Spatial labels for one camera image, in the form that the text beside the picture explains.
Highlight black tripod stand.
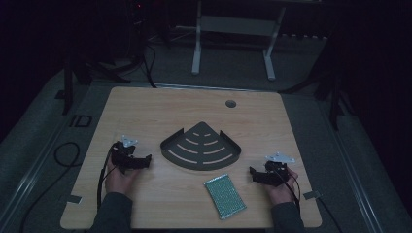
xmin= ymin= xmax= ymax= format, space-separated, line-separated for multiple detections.
xmin=285 ymin=38 xmax=358 ymax=132
xmin=53 ymin=48 xmax=146 ymax=117

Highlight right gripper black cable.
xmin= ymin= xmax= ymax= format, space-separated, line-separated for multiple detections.
xmin=277 ymin=161 xmax=303 ymax=216

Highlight person's right hand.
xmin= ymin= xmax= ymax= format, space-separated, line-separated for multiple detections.
xmin=263 ymin=166 xmax=299 ymax=207

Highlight green perforated board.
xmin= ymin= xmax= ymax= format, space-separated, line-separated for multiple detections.
xmin=202 ymin=173 xmax=248 ymax=220

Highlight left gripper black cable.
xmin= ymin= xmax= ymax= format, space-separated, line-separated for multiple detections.
xmin=96 ymin=143 xmax=119 ymax=212

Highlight black hanging cable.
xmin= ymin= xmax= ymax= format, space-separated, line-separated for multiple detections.
xmin=141 ymin=38 xmax=159 ymax=89

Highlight white metal stand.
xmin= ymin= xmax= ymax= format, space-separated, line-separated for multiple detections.
xmin=190 ymin=0 xmax=288 ymax=83

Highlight person's left hand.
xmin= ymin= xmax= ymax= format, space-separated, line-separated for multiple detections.
xmin=104 ymin=156 xmax=141 ymax=197

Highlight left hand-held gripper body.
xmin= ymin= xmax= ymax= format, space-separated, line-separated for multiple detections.
xmin=111 ymin=134 xmax=141 ymax=173

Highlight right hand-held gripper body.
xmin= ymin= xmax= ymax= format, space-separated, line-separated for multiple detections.
xmin=261 ymin=151 xmax=296 ymax=187

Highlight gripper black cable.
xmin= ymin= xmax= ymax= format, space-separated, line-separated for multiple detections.
xmin=96 ymin=143 xmax=119 ymax=212
xmin=277 ymin=161 xmax=303 ymax=216

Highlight black floor cable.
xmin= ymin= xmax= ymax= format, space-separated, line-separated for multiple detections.
xmin=18 ymin=141 xmax=83 ymax=233

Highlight black metal corner shelf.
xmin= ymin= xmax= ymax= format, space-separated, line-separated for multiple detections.
xmin=159 ymin=120 xmax=243 ymax=172

